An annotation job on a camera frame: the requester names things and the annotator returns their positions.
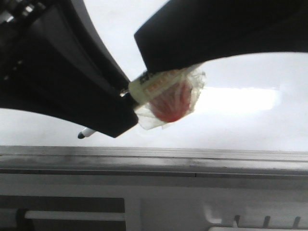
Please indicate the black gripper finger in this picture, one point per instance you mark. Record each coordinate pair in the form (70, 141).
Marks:
(187, 32)
(53, 62)

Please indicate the white black-tipped whiteboard marker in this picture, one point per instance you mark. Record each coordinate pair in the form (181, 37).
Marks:
(165, 97)

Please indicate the white marker tray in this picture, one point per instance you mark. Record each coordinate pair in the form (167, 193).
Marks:
(251, 229)

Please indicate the white whiteboard with aluminium frame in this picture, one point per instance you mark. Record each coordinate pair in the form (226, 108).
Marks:
(251, 117)

